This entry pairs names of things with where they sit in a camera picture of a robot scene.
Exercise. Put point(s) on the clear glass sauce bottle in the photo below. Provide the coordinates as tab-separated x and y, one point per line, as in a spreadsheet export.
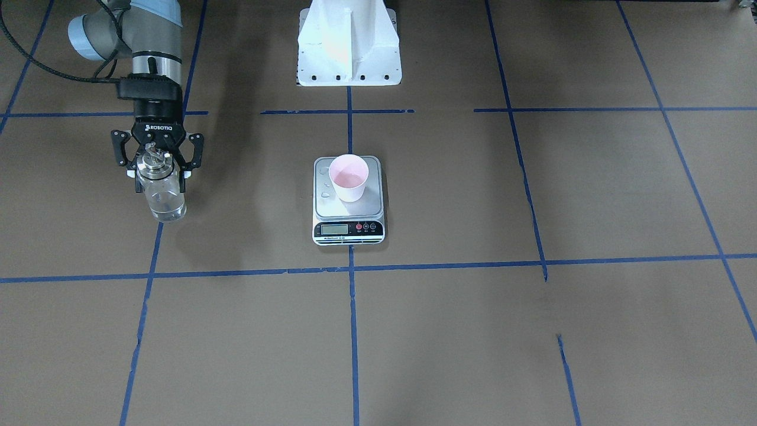
159	176

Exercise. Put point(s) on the pink paper cup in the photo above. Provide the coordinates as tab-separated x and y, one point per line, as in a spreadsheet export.
349	175

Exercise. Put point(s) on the grey digital kitchen scale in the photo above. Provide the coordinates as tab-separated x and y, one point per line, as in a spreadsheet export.
337	222

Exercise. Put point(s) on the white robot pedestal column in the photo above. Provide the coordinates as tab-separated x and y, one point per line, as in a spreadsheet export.
348	43

